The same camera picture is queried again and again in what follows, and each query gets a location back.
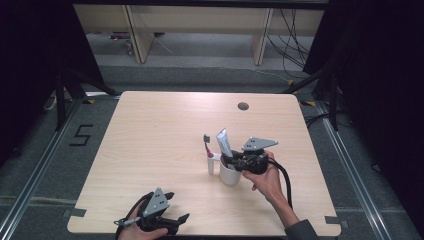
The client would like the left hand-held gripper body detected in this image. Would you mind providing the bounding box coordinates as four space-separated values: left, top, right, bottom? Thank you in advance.
137 186 180 235

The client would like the thin white floor cable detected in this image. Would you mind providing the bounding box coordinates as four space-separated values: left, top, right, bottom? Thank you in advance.
247 65 292 83

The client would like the black floor cable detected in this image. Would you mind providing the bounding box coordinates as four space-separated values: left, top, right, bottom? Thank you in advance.
304 112 332 130

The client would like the grey tape strip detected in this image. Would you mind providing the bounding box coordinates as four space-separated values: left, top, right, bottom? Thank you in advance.
62 207 88 219
324 215 350 230

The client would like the white and purple toothpaste tube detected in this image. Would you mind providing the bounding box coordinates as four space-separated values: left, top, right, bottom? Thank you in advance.
215 128 234 158

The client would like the bundle of black hanging cables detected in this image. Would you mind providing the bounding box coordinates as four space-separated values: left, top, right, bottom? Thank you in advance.
266 8 312 80

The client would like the metal floor rail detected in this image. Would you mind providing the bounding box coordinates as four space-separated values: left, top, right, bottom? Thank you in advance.
315 99 395 240
0 97 84 236

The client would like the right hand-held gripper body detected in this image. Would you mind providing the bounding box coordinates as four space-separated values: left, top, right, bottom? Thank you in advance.
237 136 280 176

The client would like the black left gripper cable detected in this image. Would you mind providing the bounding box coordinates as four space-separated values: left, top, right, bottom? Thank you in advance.
113 191 155 240

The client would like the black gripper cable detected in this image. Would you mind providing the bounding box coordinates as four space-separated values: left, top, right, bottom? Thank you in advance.
113 191 155 240
266 157 295 211

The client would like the person's right hand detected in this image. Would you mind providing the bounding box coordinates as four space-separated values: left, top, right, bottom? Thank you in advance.
241 150 285 205

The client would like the black metal stand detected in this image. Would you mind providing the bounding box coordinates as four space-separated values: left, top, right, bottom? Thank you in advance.
54 66 122 132
282 68 342 132

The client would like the person's left hand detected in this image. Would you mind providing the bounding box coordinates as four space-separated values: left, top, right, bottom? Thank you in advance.
117 209 170 240

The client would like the white cup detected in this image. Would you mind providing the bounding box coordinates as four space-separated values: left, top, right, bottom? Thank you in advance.
207 152 242 187

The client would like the black curtain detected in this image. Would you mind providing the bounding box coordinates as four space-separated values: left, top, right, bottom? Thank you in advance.
302 0 424 231
0 0 105 168

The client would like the pink and grey toothbrush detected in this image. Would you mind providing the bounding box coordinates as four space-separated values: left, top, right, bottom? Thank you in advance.
202 133 215 160

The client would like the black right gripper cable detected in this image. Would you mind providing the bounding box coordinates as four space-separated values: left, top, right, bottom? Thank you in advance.
266 157 295 211

